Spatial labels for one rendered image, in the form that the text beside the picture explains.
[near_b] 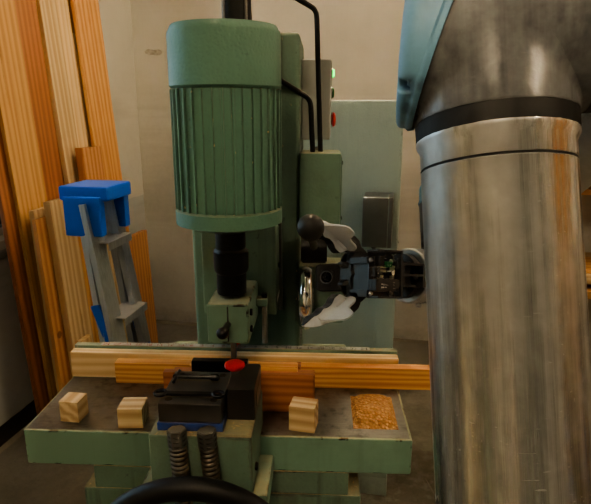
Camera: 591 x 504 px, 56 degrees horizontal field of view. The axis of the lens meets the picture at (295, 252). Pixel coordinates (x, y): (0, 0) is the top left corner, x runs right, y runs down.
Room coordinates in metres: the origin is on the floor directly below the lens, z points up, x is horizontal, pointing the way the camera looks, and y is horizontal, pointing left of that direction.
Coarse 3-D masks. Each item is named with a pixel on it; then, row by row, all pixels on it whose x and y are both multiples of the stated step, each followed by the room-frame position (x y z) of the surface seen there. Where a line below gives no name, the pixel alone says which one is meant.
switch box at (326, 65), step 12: (312, 60) 1.17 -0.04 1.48; (324, 60) 1.17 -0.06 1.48; (312, 72) 1.17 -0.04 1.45; (324, 72) 1.17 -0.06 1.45; (312, 84) 1.17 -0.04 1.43; (324, 84) 1.17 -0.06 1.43; (312, 96) 1.17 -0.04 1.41; (324, 96) 1.17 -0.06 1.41; (324, 108) 1.17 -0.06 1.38; (324, 120) 1.17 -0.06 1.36; (324, 132) 1.17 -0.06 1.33
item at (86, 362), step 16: (80, 352) 0.93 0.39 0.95; (96, 352) 0.93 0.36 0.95; (112, 352) 0.93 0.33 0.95; (128, 352) 0.93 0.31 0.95; (144, 352) 0.93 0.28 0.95; (160, 352) 0.93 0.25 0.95; (176, 352) 0.93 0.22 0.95; (192, 352) 0.93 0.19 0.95; (208, 352) 0.93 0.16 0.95; (224, 352) 0.93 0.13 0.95; (240, 352) 0.93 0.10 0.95; (256, 352) 0.93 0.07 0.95; (272, 352) 0.93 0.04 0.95; (288, 352) 0.93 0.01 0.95; (80, 368) 0.93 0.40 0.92; (96, 368) 0.93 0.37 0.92; (112, 368) 0.93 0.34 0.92
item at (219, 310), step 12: (252, 288) 0.94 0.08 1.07; (216, 300) 0.88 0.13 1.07; (228, 300) 0.88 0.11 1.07; (240, 300) 0.88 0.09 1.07; (252, 300) 0.91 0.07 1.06; (216, 312) 0.86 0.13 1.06; (228, 312) 0.86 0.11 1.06; (240, 312) 0.86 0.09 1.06; (252, 312) 0.87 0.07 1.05; (216, 324) 0.86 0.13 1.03; (240, 324) 0.86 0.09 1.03; (252, 324) 0.90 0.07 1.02; (216, 336) 0.86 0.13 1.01; (228, 336) 0.86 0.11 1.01; (240, 336) 0.86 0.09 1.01
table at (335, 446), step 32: (96, 384) 0.90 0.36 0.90; (128, 384) 0.90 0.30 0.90; (160, 384) 0.90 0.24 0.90; (96, 416) 0.79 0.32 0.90; (288, 416) 0.79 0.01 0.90; (320, 416) 0.79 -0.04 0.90; (32, 448) 0.76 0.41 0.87; (64, 448) 0.75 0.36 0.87; (96, 448) 0.75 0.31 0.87; (128, 448) 0.75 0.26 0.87; (288, 448) 0.74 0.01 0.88; (320, 448) 0.74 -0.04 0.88; (352, 448) 0.73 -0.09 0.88; (384, 448) 0.73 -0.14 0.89; (256, 480) 0.68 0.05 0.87
